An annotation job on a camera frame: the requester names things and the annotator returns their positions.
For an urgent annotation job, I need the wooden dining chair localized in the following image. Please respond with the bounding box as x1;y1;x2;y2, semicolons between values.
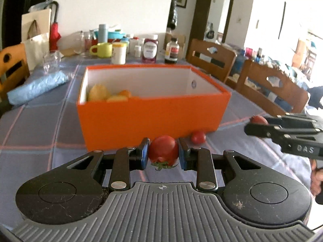
185;38;238;83
0;43;30;101
236;60;309;118

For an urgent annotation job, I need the dark bottle red label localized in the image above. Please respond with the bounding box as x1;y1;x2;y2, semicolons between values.
165;37;180;64

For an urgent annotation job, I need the red folded umbrella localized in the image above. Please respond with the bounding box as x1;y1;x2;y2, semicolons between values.
49;1;61;52

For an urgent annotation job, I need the person's right hand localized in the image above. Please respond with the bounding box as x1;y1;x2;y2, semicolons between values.
311;161;323;196

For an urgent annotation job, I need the beige paper bag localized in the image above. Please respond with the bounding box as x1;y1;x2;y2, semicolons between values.
21;33;50;71

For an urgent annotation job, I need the dark door frame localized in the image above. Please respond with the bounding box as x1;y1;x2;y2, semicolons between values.
189;0;238;43

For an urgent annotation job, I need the dark cloth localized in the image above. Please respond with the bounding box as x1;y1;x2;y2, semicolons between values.
308;86;323;109

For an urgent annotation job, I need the yellow pear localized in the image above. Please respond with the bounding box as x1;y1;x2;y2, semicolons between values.
106;94;128;103
88;84;111;102

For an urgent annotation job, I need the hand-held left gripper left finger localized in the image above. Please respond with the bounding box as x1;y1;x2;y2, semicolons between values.
66;138;151;192

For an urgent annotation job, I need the white jar yellow lid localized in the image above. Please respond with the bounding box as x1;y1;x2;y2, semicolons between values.
111;43;127;65

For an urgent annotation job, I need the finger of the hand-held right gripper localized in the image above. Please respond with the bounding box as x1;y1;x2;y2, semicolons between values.
267;114;323;131
244;122;323;142

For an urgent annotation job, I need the red tomato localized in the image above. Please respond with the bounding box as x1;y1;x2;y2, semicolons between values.
190;130;207;144
250;115;269;126
148;135;179;170

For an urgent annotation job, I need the clear glass jar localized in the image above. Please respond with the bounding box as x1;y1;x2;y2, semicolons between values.
80;30;92;57

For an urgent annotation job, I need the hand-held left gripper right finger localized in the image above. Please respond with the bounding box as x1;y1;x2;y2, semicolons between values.
178;138;264;192

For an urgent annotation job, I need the blue tumbler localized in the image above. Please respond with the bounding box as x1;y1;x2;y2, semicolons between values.
98;24;108;43

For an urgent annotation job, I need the purple supplement jar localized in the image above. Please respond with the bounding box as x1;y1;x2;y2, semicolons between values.
141;35;158;63

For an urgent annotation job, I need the black hanging jacket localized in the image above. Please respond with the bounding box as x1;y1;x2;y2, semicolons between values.
169;0;178;29

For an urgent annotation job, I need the blue plastic bag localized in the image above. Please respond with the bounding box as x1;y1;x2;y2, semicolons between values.
7;71;70;106

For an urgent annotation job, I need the small dark guitar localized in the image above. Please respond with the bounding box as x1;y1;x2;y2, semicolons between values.
205;23;215;39

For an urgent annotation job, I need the orange cardboard box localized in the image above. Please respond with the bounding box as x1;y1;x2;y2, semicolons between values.
76;64;232;152

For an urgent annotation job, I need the yellow-green mug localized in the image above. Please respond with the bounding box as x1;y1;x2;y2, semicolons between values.
89;43;113;58

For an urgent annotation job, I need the brown cardboard carton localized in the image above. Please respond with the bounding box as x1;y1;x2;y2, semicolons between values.
165;33;186;60

